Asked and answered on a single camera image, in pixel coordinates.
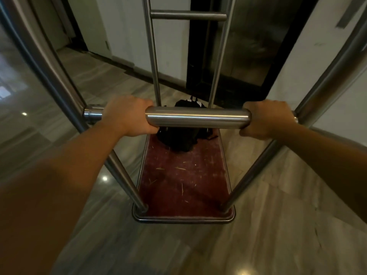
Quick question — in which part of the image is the person's right hand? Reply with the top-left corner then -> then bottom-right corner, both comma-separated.
239,100 -> 299,141

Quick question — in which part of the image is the person's left hand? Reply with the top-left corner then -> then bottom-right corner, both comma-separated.
101,95 -> 159,138

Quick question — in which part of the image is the steel luggage cart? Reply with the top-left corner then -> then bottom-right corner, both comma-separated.
0,0 -> 367,224

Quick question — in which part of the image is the person's right forearm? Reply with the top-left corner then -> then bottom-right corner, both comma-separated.
268,123 -> 367,224

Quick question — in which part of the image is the person's left forearm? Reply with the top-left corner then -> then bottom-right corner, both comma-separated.
0,121 -> 133,275

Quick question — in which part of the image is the black backpack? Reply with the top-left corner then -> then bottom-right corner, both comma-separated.
156,96 -> 219,153

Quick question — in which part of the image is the red cart carpet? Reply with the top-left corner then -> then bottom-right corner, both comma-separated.
137,128 -> 231,218

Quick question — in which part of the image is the dark elevator door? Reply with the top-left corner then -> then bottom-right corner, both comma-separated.
186,0 -> 320,109

